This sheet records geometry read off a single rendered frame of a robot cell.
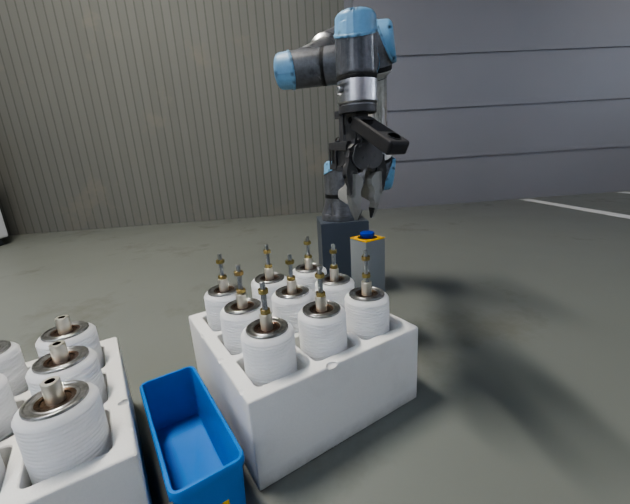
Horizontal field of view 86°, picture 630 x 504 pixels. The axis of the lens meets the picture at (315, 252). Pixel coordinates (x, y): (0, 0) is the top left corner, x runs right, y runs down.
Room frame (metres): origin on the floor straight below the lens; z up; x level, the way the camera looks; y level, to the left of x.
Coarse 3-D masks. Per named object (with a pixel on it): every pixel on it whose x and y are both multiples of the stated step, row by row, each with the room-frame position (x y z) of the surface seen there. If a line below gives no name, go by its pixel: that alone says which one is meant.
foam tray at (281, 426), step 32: (192, 320) 0.75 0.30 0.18; (224, 352) 0.60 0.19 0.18; (352, 352) 0.57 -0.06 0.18; (384, 352) 0.60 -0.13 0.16; (416, 352) 0.65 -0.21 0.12; (224, 384) 0.55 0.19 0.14; (288, 384) 0.49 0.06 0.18; (320, 384) 0.52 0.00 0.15; (352, 384) 0.56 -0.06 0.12; (384, 384) 0.60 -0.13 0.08; (416, 384) 0.65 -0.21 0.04; (224, 416) 0.59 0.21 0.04; (256, 416) 0.45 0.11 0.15; (288, 416) 0.48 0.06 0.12; (320, 416) 0.52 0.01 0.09; (352, 416) 0.55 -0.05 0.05; (256, 448) 0.45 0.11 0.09; (288, 448) 0.48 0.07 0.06; (320, 448) 0.51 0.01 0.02; (256, 480) 0.45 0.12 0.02
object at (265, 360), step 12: (288, 324) 0.56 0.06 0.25; (288, 336) 0.53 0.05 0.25; (252, 348) 0.51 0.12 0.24; (264, 348) 0.51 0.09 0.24; (276, 348) 0.51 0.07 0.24; (288, 348) 0.52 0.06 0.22; (252, 360) 0.51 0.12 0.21; (264, 360) 0.51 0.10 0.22; (276, 360) 0.51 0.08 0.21; (288, 360) 0.52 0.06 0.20; (252, 372) 0.51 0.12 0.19; (264, 372) 0.51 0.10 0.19; (276, 372) 0.51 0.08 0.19; (288, 372) 0.52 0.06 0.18; (264, 384) 0.51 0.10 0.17
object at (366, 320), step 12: (348, 300) 0.66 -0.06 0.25; (384, 300) 0.65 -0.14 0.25; (348, 312) 0.66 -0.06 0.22; (360, 312) 0.63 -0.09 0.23; (372, 312) 0.63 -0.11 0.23; (384, 312) 0.64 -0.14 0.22; (348, 324) 0.66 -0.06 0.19; (360, 324) 0.64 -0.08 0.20; (372, 324) 0.63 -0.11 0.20; (384, 324) 0.64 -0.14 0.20; (360, 336) 0.64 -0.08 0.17; (372, 336) 0.63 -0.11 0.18
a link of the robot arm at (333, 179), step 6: (324, 168) 1.32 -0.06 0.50; (324, 174) 1.32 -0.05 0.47; (330, 174) 1.29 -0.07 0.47; (336, 174) 1.28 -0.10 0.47; (342, 174) 1.27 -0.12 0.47; (324, 180) 1.33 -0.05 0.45; (330, 180) 1.29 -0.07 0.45; (336, 180) 1.28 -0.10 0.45; (342, 180) 1.27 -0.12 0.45; (330, 186) 1.29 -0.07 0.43; (336, 186) 1.28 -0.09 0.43; (342, 186) 1.27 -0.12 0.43; (330, 192) 1.29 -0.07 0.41; (336, 192) 1.28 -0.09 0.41
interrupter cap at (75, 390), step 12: (72, 384) 0.42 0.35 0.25; (84, 384) 0.41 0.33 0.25; (36, 396) 0.40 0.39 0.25; (72, 396) 0.39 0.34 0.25; (84, 396) 0.39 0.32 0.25; (24, 408) 0.37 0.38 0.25; (36, 408) 0.37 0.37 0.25; (48, 408) 0.37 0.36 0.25; (60, 408) 0.37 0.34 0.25; (24, 420) 0.35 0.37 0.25; (36, 420) 0.35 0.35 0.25
